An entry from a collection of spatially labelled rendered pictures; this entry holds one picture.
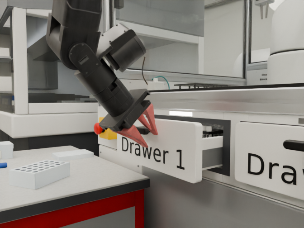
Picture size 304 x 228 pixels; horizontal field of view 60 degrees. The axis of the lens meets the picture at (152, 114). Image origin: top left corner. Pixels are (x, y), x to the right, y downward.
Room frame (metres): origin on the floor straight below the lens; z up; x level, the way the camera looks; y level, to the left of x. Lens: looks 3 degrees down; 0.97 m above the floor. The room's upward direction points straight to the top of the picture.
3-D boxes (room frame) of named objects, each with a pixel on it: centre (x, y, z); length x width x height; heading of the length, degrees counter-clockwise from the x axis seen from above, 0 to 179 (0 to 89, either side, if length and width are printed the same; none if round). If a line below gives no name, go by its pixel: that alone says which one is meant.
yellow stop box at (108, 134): (0.89, 0.15, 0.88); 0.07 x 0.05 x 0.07; 36
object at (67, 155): (0.95, 0.29, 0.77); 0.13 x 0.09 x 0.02; 126
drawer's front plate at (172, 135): (0.59, 0.00, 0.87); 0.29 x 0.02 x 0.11; 36
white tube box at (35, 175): (0.68, 0.29, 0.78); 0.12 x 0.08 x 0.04; 158
